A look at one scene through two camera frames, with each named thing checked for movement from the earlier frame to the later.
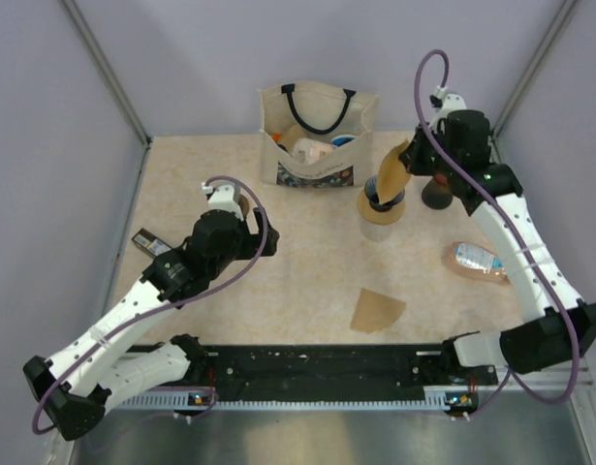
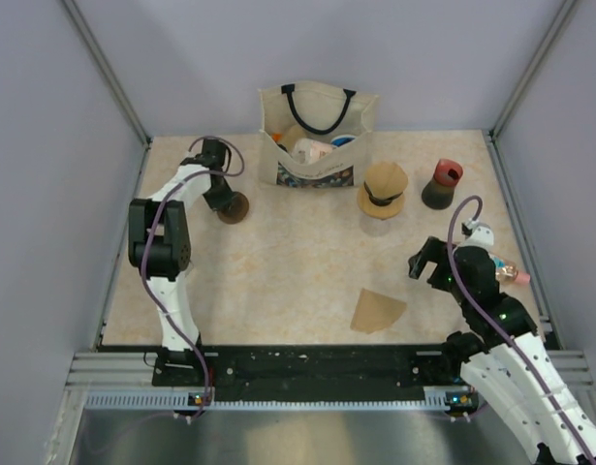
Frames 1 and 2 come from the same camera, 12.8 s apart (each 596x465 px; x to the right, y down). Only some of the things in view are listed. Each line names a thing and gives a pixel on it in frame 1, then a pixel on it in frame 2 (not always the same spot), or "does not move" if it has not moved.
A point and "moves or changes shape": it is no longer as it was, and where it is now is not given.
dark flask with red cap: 437,194 does not move
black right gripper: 410,156 → 436,251
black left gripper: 253,242 → 218,203
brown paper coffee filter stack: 375,312 does not move
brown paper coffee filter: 392,173 moves or changes shape
